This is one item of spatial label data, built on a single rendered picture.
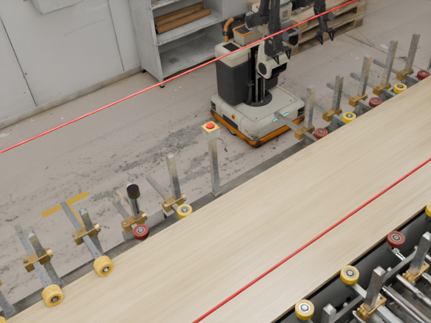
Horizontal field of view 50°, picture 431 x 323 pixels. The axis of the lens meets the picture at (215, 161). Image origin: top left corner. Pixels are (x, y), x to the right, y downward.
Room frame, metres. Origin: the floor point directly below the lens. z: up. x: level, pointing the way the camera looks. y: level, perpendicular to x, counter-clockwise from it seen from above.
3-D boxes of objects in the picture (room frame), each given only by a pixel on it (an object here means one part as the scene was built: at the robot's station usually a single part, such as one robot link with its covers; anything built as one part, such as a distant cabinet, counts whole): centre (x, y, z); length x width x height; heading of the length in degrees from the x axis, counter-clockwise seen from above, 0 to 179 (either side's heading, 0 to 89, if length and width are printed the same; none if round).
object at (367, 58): (2.56, -1.03, 0.92); 0.04 x 0.04 x 0.48; 33
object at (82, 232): (1.48, 0.67, 0.95); 0.14 x 0.06 x 0.05; 123
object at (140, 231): (1.50, 0.41, 0.85); 0.08 x 0.08 x 0.11
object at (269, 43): (3.21, -0.58, 0.99); 0.28 x 0.16 x 0.22; 122
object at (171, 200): (1.75, 0.25, 0.83); 0.14 x 0.06 x 0.05; 123
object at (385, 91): (2.72, -1.19, 0.81); 0.43 x 0.03 x 0.04; 33
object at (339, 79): (2.43, -0.82, 0.88); 0.04 x 0.04 x 0.48; 33
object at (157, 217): (1.66, 0.43, 0.75); 0.26 x 0.01 x 0.10; 123
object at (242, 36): (3.55, -0.36, 0.87); 0.23 x 0.15 x 0.11; 122
